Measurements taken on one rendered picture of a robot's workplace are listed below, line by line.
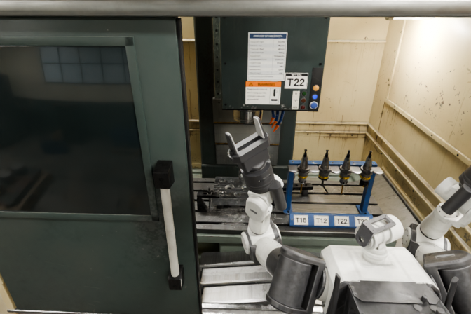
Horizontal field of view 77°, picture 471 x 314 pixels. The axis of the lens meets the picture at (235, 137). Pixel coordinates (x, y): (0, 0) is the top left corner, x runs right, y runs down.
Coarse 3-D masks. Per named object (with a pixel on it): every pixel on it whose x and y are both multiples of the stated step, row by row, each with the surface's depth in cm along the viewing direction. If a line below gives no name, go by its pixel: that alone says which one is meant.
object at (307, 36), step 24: (240, 24) 121; (264, 24) 121; (288, 24) 120; (312, 24) 120; (240, 48) 125; (288, 48) 124; (312, 48) 124; (240, 72) 129; (288, 72) 129; (240, 96) 134; (288, 96) 133
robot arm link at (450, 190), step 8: (464, 176) 84; (440, 184) 90; (448, 184) 89; (456, 184) 88; (464, 184) 83; (440, 192) 90; (448, 192) 88; (456, 192) 84; (464, 192) 82; (448, 200) 86; (456, 200) 83; (464, 200) 82; (448, 208) 86; (456, 208) 84; (464, 208) 85
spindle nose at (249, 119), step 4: (236, 112) 153; (240, 112) 152; (244, 112) 151; (248, 112) 151; (252, 112) 151; (256, 112) 152; (260, 112) 154; (236, 116) 154; (240, 116) 153; (244, 116) 152; (248, 116) 152; (252, 116) 152; (260, 116) 155; (236, 120) 156; (240, 120) 154; (244, 120) 153; (248, 120) 152; (252, 120) 153
